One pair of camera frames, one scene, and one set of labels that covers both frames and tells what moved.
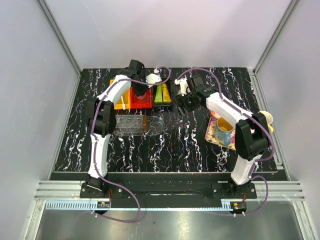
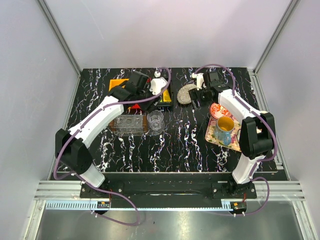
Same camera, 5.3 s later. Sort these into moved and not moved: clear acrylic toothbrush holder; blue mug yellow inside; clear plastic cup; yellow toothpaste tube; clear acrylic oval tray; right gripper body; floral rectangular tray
Moved: right gripper body; clear plastic cup
Not moved: blue mug yellow inside; clear acrylic toothbrush holder; yellow toothpaste tube; clear acrylic oval tray; floral rectangular tray
